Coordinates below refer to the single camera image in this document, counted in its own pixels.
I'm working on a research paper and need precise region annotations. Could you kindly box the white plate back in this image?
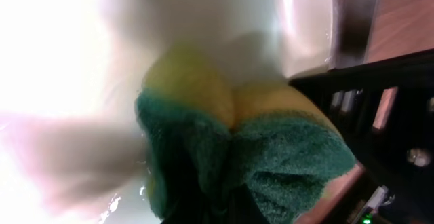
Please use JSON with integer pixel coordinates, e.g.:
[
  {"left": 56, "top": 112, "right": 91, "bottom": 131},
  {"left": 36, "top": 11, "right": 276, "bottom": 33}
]
[{"left": 1, "top": 0, "right": 332, "bottom": 223}]

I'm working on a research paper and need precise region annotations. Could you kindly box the yellow green sponge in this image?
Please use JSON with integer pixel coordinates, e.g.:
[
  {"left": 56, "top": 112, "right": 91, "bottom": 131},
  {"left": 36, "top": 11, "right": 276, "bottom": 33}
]
[{"left": 135, "top": 46, "right": 356, "bottom": 223}]

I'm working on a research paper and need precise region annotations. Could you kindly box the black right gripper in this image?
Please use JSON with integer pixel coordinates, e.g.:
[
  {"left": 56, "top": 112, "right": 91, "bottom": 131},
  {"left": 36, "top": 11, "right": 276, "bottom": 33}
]
[{"left": 292, "top": 50, "right": 433, "bottom": 223}]

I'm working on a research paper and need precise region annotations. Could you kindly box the brown serving tray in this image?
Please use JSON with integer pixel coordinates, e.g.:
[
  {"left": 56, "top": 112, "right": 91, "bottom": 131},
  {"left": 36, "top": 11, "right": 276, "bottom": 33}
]
[{"left": 329, "top": 0, "right": 378, "bottom": 69}]

